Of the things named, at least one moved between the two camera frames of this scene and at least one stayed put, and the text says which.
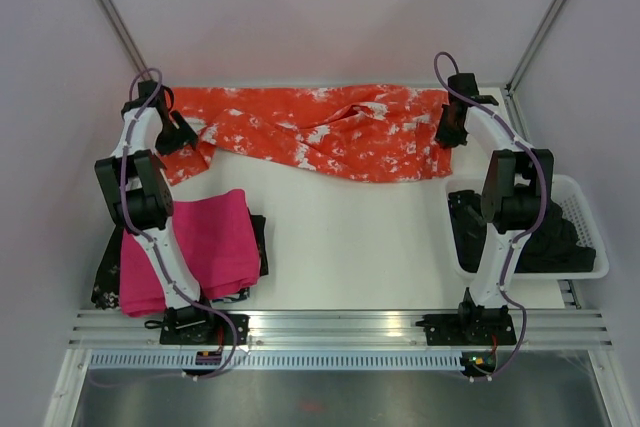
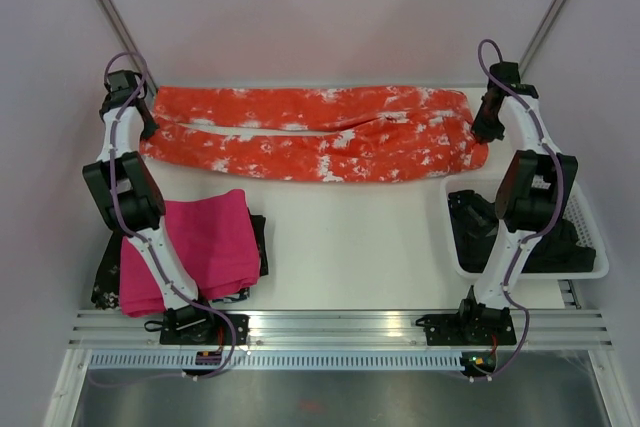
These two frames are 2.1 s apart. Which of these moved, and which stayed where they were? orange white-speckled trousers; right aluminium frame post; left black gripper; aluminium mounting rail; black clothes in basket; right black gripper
Moved: right black gripper; left black gripper
Stayed: orange white-speckled trousers; aluminium mounting rail; black clothes in basket; right aluminium frame post
